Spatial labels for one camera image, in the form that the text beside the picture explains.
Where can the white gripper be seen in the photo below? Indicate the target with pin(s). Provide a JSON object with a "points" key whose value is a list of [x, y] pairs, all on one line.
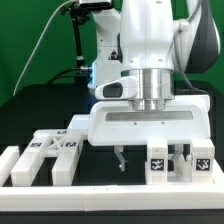
{"points": [[114, 122]]}

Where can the white chair seat block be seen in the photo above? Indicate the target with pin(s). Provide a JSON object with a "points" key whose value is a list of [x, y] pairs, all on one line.
{"points": [[183, 172]]}

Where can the white chair back frame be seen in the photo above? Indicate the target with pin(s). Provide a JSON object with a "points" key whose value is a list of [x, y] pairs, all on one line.
{"points": [[65, 145]]}

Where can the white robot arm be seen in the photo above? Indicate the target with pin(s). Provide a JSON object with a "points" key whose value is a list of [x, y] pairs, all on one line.
{"points": [[140, 107]]}

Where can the white U-shaped border fence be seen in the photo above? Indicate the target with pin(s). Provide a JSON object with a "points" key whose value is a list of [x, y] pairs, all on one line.
{"points": [[106, 198]]}

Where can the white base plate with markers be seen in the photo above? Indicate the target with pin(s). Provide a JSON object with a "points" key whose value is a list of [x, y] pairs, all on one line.
{"points": [[79, 122]]}

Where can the black camera stand pole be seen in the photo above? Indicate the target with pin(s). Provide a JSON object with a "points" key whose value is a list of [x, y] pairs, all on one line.
{"points": [[78, 17]]}

